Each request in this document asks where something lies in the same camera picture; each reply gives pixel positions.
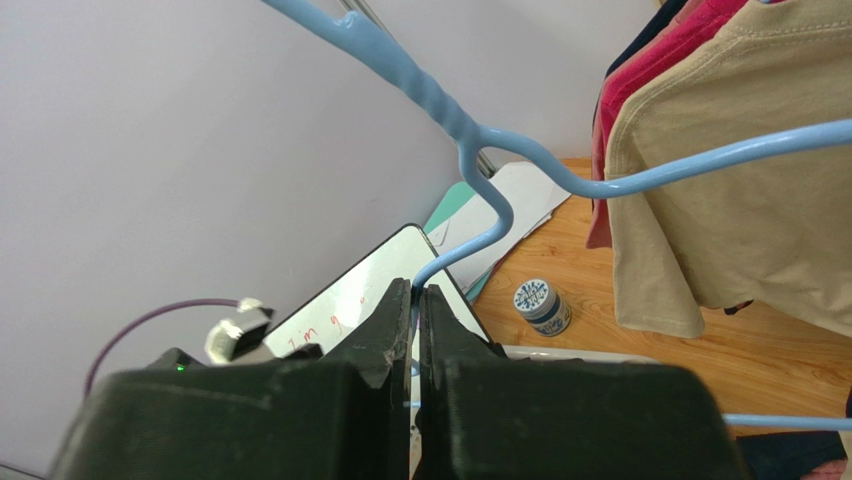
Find navy t shirt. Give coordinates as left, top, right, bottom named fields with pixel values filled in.
left=592, top=1, right=701, bottom=132

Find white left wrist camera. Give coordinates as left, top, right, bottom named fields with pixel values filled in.
left=204, top=297, right=275, bottom=365

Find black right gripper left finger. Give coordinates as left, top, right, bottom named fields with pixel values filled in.
left=49, top=278, right=412, bottom=479

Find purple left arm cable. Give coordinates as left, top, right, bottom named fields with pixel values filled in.
left=83, top=297, right=244, bottom=397

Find teal folder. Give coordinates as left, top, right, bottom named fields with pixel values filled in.
left=423, top=182, right=494, bottom=304

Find tan t shirt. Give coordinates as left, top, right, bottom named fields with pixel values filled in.
left=605, top=1, right=851, bottom=338

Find white plastic perforated basket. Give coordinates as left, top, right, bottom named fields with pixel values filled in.
left=496, top=345, right=660, bottom=365

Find white paper sheets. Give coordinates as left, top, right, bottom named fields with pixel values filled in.
left=425, top=161, right=574, bottom=294

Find white board black frame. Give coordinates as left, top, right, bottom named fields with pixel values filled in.
left=262, top=223, right=497, bottom=361

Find salmon pink t shirt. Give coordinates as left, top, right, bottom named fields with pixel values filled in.
left=585, top=0, right=701, bottom=249

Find magenta t shirt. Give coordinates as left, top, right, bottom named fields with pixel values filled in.
left=592, top=0, right=746, bottom=180

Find blue white round tin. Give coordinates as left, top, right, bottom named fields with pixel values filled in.
left=513, top=278, right=572, bottom=337

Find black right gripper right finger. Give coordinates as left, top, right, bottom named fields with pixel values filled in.
left=419, top=286, right=749, bottom=479

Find black daisy print t shirt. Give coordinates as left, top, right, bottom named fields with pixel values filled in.
left=724, top=400, right=851, bottom=479

